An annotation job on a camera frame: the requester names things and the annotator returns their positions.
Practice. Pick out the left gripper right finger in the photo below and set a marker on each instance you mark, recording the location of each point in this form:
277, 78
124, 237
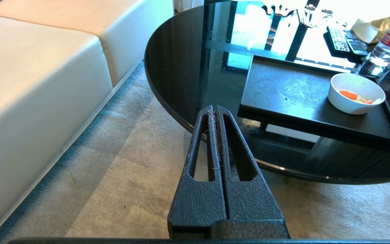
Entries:
252, 203

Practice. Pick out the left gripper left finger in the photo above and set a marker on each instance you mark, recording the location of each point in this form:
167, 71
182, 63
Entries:
198, 206

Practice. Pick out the black rectangular tray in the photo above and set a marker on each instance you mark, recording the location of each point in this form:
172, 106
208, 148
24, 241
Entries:
293, 98

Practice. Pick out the orange food scraps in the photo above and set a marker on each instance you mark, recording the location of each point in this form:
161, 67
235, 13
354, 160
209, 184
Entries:
349, 95

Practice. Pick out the grey carpet rug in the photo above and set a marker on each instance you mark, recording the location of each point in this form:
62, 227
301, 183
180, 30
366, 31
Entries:
130, 183

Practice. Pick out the white bowl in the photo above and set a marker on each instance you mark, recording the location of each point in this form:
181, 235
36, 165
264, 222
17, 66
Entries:
344, 101

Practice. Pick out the round black glass table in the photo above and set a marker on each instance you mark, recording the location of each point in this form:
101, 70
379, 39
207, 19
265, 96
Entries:
195, 64

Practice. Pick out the black remote control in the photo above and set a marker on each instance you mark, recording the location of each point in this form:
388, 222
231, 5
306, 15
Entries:
338, 40

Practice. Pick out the grey remote control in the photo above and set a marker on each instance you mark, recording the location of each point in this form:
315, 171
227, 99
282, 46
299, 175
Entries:
357, 45

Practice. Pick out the beige leather sofa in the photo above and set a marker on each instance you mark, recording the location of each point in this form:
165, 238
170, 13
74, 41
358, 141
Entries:
42, 78

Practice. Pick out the crumpled paper snack bag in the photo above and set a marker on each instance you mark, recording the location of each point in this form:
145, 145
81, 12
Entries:
372, 29

